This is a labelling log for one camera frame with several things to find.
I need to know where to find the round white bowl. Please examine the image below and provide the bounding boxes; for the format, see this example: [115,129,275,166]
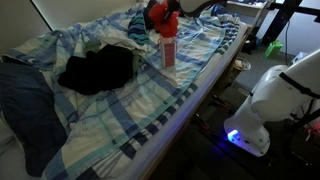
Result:
[232,56,253,72]

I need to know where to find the red cloth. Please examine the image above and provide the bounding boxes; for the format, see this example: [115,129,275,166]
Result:
[147,0,181,38]

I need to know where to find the green bag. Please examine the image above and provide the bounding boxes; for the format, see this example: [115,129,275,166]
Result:
[264,39,284,60]

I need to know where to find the black garment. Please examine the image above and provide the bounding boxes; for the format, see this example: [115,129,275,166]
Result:
[57,43,140,96]

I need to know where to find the black tripod stand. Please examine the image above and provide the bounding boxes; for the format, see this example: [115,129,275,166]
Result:
[261,0,320,48]

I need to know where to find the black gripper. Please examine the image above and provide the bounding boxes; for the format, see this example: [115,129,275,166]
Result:
[162,0,183,25]

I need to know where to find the white side table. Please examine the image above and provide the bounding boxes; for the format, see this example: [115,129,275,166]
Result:
[225,0,269,18]

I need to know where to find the teal navy striped cloth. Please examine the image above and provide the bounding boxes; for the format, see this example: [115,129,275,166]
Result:
[127,12,152,46]

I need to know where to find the thin black hanging cable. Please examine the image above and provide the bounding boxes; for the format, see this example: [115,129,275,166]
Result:
[284,19,292,66]

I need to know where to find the dark blue jeans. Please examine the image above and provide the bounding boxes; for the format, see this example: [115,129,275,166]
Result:
[0,61,70,178]

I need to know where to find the wooden bed frame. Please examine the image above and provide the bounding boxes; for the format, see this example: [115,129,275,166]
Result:
[138,29,251,180]

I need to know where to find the white gift bag red print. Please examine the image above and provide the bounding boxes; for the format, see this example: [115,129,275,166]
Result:
[158,34,178,68]

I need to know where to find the white mattress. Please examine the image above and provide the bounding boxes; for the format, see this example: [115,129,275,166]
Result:
[123,22,250,180]

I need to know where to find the white crumpled cloth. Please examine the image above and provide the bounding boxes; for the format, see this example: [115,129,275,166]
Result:
[99,34,148,55]

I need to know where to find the blue plaid duvet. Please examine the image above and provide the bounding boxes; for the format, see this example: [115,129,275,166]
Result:
[2,2,242,180]

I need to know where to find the red handled black clamp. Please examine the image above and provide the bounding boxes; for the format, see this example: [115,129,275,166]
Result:
[193,112,212,130]
[211,94,230,110]

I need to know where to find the black cloth lump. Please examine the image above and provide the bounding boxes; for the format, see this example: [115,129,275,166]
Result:
[143,0,163,30]

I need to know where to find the green cloth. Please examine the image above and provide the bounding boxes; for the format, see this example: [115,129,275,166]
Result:
[82,39,102,55]

